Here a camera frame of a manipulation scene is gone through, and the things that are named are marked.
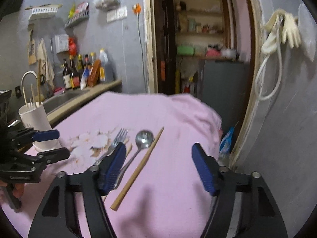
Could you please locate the wooden cutting board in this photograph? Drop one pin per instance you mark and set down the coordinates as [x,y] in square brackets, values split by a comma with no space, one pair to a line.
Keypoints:
[31,49]

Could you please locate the green box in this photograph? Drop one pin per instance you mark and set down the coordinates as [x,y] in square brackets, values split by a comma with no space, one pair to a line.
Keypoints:
[184,50]

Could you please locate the red plastic bag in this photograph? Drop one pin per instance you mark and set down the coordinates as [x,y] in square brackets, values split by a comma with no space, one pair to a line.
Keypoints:
[72,49]

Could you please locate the silver fork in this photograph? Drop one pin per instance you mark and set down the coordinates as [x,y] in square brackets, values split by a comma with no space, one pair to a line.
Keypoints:
[120,137]

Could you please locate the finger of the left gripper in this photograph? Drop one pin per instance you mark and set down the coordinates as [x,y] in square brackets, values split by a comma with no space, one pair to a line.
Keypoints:
[24,162]
[29,135]

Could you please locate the white wall socket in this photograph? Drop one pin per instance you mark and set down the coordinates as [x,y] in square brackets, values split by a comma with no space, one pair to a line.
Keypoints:
[117,14]

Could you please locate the stainless steel sink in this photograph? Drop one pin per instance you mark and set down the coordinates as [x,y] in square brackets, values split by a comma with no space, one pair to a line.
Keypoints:
[57,101]

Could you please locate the dark wine bottle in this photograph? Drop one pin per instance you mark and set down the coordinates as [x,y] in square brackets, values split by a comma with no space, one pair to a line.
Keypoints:
[66,75]

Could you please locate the clear hanging bag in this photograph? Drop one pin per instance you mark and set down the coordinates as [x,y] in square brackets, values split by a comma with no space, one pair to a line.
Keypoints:
[307,29]

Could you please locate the person left hand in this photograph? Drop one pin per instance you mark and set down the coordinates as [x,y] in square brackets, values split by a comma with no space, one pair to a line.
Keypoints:
[14,191]

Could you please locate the white wall basket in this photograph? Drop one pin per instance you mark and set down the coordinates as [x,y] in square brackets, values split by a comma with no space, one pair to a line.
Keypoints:
[43,11]

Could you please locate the cream rubber gloves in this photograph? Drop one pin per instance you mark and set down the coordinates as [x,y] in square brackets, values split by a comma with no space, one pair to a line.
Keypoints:
[281,28]

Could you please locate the soy sauce bottle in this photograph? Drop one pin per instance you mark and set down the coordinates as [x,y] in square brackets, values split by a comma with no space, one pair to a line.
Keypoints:
[75,81]

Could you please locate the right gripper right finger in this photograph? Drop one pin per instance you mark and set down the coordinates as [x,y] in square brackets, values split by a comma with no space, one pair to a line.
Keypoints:
[259,214]

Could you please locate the chrome sink faucet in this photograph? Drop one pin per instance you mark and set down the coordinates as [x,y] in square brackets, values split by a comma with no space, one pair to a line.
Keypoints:
[28,78]

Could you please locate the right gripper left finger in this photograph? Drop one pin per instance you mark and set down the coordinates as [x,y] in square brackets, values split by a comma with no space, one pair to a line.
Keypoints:
[57,215]

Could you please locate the white utensil holder basket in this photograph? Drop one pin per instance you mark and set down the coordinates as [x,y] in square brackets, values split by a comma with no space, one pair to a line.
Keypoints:
[35,117]

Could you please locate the orange sauce pouch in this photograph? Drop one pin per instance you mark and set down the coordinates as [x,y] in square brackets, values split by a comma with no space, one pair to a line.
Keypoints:
[95,74]

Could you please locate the grey wall shelf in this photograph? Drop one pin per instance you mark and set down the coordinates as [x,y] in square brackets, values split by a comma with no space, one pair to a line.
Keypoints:
[76,19]

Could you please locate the brown wooden chopstick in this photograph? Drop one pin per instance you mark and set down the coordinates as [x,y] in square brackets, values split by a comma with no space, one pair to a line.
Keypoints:
[39,81]
[136,173]

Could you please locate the grey cabinet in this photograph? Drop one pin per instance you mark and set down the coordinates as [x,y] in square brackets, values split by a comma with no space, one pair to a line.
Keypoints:
[223,85]

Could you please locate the pink floral cloth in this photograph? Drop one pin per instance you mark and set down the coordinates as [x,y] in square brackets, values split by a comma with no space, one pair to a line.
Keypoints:
[167,199]

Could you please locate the white wall box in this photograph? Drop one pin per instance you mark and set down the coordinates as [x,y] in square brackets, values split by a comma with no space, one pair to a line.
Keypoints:
[60,43]

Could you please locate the beige hanging towel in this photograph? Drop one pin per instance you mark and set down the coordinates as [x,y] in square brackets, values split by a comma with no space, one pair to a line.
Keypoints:
[46,69]

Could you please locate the large silver spoon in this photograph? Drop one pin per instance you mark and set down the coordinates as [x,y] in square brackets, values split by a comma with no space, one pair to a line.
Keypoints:
[143,140]

